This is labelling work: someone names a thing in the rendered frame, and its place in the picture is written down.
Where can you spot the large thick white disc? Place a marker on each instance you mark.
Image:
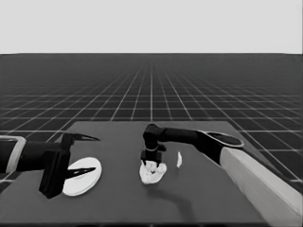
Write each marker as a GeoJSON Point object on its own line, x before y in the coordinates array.
{"type": "Point", "coordinates": [90, 184]}

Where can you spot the small thin white T-shaped piece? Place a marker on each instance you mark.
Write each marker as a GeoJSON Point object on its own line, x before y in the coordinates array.
{"type": "Point", "coordinates": [179, 160]}

